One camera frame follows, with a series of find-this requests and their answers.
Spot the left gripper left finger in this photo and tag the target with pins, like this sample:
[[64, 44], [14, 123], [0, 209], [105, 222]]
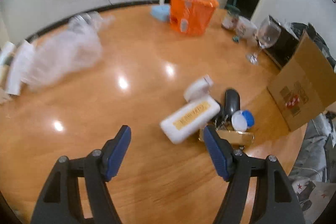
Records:
[[59, 200]]

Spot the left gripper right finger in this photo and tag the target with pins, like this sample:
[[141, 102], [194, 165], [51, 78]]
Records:
[[275, 200]]

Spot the white and blue lens case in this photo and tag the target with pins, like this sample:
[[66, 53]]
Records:
[[242, 120]]

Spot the key bunch with black fob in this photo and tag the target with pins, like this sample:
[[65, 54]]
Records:
[[223, 118]]

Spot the black glasses case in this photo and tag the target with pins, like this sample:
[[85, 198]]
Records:
[[231, 102]]

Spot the white rectangular plastic case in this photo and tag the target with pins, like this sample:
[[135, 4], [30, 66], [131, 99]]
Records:
[[189, 119]]

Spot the grey star blanket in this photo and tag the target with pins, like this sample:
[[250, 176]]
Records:
[[313, 174]]

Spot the gold rectangular box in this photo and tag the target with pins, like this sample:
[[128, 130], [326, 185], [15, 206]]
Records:
[[237, 139]]

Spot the brown cardboard box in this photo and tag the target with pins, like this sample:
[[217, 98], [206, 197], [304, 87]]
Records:
[[305, 86]]

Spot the white tape dispenser roll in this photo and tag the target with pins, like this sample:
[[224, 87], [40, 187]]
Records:
[[198, 89]]

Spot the white papers stack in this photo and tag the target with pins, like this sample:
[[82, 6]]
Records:
[[15, 62]]

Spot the clear plastic bag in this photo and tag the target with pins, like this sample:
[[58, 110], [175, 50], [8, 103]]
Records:
[[73, 49]]

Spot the green binder clip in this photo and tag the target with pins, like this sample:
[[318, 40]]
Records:
[[235, 39]]

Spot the clear wine glass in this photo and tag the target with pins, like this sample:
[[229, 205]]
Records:
[[267, 35]]

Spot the black jacket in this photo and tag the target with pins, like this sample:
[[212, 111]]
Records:
[[299, 28]]

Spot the white ceramic mug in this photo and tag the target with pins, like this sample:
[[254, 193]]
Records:
[[245, 29]]

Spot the glass jar green lid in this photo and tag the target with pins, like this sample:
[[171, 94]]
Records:
[[231, 18]]

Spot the green plastic stool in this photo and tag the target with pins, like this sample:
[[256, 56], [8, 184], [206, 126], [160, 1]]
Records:
[[231, 3]]

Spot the orange instant noodle bowl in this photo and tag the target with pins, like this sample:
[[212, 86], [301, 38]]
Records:
[[191, 17]]

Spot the light blue square box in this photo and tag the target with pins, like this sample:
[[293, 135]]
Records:
[[161, 12]]

